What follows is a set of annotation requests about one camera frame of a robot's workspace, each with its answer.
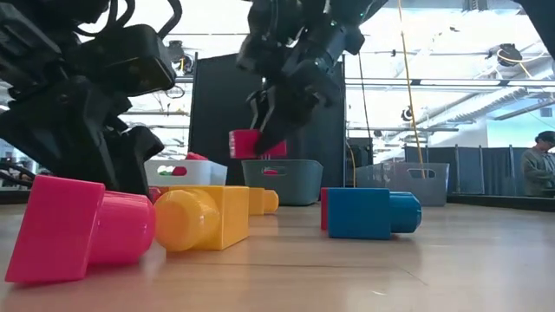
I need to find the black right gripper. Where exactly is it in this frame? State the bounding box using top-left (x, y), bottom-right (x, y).
top-left (250, 55), bottom-right (343, 156)

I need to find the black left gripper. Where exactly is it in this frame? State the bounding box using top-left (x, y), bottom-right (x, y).
top-left (0, 75), bottom-right (166, 197)

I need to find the teal plastic bin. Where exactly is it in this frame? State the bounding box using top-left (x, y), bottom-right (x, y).
top-left (241, 159), bottom-right (324, 207)

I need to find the red four-stud block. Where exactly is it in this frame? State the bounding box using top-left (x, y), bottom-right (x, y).
top-left (171, 152), bottom-right (210, 177)

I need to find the yellow one-stud block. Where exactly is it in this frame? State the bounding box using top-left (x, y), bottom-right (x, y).
top-left (248, 186), bottom-right (280, 217)
top-left (153, 185), bottom-right (251, 253)

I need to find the white plastic bin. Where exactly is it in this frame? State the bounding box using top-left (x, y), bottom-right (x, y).
top-left (144, 159), bottom-right (229, 187)

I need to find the red one-stud block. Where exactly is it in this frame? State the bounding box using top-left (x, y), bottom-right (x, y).
top-left (319, 186), bottom-right (330, 231)

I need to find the blue one-stud block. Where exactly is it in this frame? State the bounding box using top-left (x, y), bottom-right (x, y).
top-left (326, 186), bottom-right (423, 241)

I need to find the clear grey plastic bin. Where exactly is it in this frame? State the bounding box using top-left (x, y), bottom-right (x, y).
top-left (355, 161), bottom-right (451, 208)

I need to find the black room divider panel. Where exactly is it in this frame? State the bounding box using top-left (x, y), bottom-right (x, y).
top-left (188, 51), bottom-right (348, 187)

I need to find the black equipment box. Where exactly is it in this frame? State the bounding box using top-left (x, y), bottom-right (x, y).
top-left (345, 137), bottom-right (375, 174)

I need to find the thin black hanging hoop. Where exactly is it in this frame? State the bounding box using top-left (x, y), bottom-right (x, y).
top-left (164, 84), bottom-right (186, 101)

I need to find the dark blue partition fence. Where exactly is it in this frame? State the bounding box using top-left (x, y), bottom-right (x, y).
top-left (403, 144), bottom-right (535, 197)

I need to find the person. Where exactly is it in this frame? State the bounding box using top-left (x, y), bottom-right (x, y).
top-left (519, 129), bottom-right (555, 199)

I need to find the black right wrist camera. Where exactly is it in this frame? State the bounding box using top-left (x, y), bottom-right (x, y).
top-left (236, 0), bottom-right (304, 73)

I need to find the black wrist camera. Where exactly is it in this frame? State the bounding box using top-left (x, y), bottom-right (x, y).
top-left (80, 23), bottom-right (178, 99)
top-left (236, 0), bottom-right (304, 73)

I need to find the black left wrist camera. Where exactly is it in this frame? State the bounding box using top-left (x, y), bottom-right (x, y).
top-left (80, 23), bottom-right (178, 99)

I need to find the yellow hanging cable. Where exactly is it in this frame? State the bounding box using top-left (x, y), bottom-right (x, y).
top-left (396, 0), bottom-right (426, 179)

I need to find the black left camera cable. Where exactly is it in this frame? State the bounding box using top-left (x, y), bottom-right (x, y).
top-left (73, 0), bottom-right (184, 40)

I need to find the black aluminium table frame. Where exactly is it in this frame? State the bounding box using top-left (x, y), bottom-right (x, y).
top-left (0, 187), bottom-right (555, 213)

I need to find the black reel with yellow cable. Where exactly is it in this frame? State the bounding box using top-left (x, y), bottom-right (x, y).
top-left (495, 42), bottom-right (525, 68)

